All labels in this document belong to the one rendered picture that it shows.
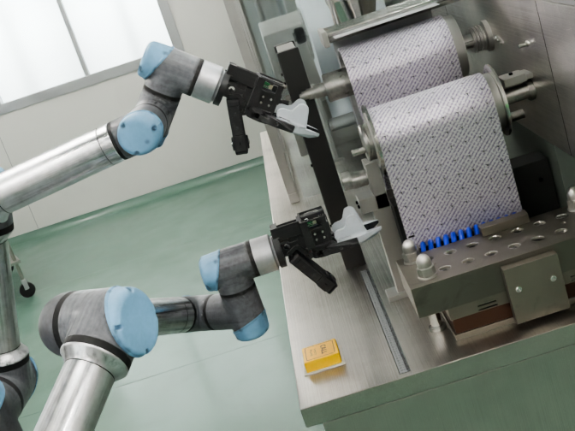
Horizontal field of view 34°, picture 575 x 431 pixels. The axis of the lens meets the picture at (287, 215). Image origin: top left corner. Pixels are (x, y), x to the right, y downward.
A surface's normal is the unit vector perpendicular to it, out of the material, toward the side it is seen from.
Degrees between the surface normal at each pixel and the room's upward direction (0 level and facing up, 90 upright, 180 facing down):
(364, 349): 0
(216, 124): 90
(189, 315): 94
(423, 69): 92
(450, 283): 90
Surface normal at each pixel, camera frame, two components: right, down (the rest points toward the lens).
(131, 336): 0.86, -0.21
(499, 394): 0.06, 0.28
